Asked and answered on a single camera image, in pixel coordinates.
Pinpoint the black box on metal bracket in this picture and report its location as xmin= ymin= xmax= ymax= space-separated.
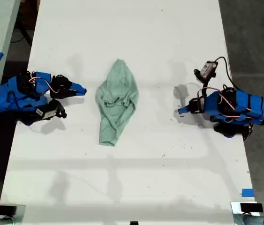
xmin=230 ymin=201 xmax=264 ymax=225
xmin=0 ymin=204 xmax=27 ymax=225

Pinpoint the small blue tape patch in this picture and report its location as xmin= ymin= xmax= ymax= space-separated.
xmin=241 ymin=188 xmax=255 ymax=198

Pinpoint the black floor cable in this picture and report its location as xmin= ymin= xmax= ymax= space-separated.
xmin=10 ymin=22 xmax=33 ymax=47

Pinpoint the pale green T-shirt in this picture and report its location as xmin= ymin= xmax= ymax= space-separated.
xmin=94 ymin=59 xmax=140 ymax=147

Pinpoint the black camera cable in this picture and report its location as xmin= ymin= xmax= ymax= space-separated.
xmin=215 ymin=56 xmax=240 ymax=91

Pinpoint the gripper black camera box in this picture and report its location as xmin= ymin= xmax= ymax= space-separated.
xmin=36 ymin=99 xmax=68 ymax=122
xmin=193 ymin=60 xmax=218 ymax=83

